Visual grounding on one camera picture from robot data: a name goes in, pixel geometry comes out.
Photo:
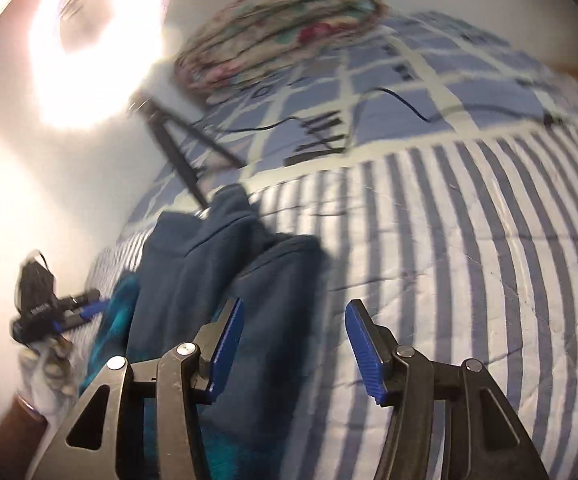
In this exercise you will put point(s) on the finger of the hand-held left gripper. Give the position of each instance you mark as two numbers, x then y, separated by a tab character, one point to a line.
86	297
94	307

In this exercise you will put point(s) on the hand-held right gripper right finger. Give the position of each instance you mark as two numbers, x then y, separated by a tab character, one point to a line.
364	345

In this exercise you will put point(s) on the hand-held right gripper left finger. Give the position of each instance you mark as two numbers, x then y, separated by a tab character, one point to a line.
229	345

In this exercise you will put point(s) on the teal fleece garment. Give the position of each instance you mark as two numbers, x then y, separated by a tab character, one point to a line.
194	270

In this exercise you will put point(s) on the person's left forearm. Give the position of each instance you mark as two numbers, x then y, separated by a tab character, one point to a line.
16	425

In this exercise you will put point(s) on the person's left hand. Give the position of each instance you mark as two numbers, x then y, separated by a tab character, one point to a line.
44	380

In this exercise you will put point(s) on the blue striped bedspread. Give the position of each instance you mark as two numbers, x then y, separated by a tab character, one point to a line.
444	240

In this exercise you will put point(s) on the black tripod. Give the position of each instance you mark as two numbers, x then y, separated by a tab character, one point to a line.
176	159

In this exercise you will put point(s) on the folded floral blanket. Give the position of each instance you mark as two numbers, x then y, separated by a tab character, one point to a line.
279	25

